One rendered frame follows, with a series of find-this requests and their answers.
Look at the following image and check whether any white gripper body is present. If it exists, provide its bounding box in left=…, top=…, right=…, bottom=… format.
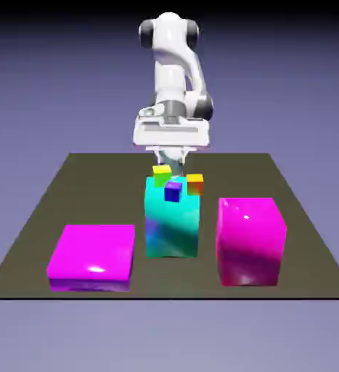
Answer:
left=132, top=114, right=211, bottom=153

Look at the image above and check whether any small green cube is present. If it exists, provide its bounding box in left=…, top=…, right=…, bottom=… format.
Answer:
left=152, top=164, right=173, bottom=188

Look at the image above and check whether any small orange cube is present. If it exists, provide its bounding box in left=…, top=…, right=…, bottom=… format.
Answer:
left=186, top=173, right=205, bottom=197

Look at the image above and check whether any small blue cube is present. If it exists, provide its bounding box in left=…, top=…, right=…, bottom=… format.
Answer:
left=163, top=181, right=184, bottom=203

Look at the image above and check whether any large cyan box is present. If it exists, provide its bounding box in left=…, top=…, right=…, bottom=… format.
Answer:
left=144, top=175, right=201, bottom=259

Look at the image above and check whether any large tall magenta box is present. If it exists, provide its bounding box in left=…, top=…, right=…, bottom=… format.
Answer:
left=215, top=197, right=288, bottom=288

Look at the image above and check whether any large flat magenta box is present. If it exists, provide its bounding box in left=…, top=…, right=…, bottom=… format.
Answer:
left=46, top=224, right=136, bottom=293

